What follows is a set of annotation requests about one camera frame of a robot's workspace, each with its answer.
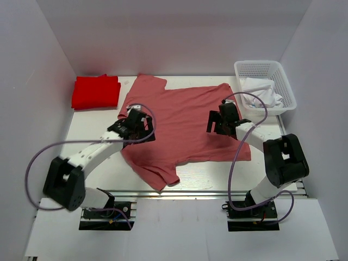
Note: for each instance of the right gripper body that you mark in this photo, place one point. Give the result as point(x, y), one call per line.
point(223, 120)

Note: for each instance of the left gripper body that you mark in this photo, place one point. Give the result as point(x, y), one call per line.
point(138, 129)

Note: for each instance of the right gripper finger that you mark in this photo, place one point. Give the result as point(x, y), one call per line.
point(225, 129)
point(213, 124)

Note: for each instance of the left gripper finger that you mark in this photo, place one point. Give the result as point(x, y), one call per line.
point(149, 126)
point(149, 139)

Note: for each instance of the pink t-shirt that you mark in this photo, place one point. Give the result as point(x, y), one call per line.
point(181, 136)

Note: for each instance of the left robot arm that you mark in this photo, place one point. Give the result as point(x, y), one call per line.
point(65, 181)

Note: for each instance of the folded red t-shirt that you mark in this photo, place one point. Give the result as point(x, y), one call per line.
point(95, 92)

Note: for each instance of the white t-shirt in basket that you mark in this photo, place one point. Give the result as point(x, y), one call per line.
point(264, 89)

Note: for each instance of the white plastic basket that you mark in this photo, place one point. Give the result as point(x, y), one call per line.
point(271, 70)

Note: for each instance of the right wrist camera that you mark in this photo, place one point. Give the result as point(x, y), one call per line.
point(227, 101)

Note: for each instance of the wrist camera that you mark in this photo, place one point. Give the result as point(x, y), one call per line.
point(134, 106)
point(227, 101)

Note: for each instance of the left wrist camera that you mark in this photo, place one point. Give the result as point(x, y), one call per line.
point(134, 106)

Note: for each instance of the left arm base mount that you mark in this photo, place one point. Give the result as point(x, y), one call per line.
point(101, 211)

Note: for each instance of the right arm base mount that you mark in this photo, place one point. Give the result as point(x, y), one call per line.
point(259, 219)

